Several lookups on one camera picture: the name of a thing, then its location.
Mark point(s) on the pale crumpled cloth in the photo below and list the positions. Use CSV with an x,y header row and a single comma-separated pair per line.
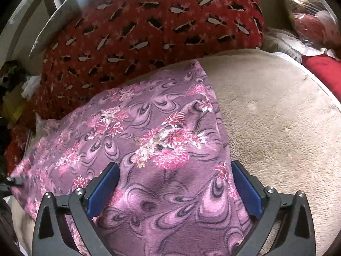
x,y
285,45

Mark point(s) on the pile of mixed clothes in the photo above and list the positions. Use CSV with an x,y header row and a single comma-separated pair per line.
x,y
13,96

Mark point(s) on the red patterned pillow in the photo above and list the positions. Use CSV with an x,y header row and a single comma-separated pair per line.
x,y
149,32

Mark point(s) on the red patterned cloth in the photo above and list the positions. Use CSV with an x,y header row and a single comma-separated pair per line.
x,y
18,149

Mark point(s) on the clear plastic bag of clothes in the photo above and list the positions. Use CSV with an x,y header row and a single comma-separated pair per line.
x,y
306,5

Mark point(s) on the beige fleece blanket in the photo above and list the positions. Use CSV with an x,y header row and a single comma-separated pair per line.
x,y
279,128

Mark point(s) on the purple floral shirt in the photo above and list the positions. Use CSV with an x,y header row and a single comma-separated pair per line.
x,y
159,128

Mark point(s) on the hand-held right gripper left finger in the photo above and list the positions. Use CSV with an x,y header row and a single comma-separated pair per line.
x,y
102,189

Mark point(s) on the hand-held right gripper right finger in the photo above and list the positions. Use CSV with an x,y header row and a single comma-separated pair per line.
x,y
246,192

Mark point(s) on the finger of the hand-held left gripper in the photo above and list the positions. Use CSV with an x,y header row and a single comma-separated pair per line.
x,y
10,182

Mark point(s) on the pink plastic bag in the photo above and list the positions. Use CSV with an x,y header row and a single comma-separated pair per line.
x,y
317,24

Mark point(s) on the grey pillow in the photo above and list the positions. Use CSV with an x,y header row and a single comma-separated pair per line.
x,y
61,13

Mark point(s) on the white plastic bag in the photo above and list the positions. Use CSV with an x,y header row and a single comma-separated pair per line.
x,y
30,86

